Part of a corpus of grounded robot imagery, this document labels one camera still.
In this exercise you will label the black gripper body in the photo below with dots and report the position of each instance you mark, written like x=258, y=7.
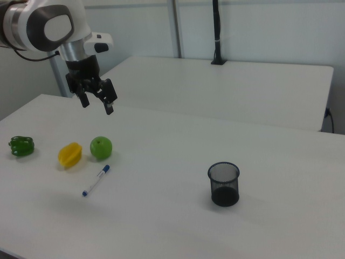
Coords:
x=82, y=68

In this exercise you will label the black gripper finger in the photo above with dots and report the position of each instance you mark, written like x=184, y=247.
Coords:
x=110, y=94
x=84, y=100

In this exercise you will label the white marker with blue cap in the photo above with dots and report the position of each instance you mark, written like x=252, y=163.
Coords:
x=95, y=181

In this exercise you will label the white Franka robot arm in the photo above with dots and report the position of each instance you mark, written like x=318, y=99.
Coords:
x=35, y=27

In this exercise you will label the green apple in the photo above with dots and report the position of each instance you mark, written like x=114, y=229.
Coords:
x=101, y=147

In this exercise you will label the yellow star fruit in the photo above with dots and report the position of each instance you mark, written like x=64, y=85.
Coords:
x=70, y=155

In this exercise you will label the green bell pepper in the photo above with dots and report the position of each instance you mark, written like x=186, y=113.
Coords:
x=22, y=146

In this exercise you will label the black pole with base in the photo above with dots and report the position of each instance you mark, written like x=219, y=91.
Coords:
x=217, y=32

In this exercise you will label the black mesh pen cup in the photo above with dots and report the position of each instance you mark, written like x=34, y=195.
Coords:
x=224, y=186

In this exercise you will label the grey partition post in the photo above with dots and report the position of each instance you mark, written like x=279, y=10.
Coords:
x=176, y=27

